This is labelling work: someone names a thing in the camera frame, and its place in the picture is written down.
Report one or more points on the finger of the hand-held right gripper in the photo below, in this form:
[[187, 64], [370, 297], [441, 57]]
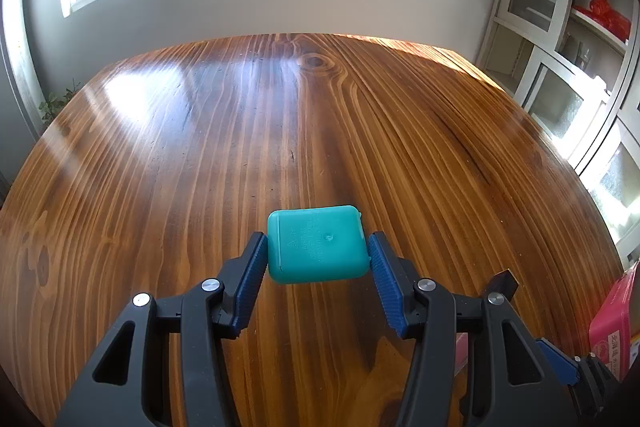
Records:
[[557, 359]]

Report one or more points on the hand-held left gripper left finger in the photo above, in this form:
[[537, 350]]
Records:
[[250, 282]]

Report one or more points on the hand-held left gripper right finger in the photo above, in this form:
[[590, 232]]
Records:
[[387, 282]]

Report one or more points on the pink cardboard box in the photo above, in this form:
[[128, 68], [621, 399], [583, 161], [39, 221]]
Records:
[[612, 322]]

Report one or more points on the teal plastic case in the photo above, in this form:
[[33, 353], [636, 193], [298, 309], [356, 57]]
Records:
[[315, 247]]

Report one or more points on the wooden desktop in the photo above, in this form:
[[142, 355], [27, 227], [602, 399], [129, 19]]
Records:
[[300, 132]]

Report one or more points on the white glass-door cabinet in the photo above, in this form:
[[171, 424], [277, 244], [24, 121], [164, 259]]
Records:
[[550, 82]]

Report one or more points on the potted plant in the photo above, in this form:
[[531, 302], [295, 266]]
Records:
[[52, 107]]

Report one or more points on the red plastic bag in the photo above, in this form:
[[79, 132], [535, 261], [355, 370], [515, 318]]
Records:
[[605, 14]]

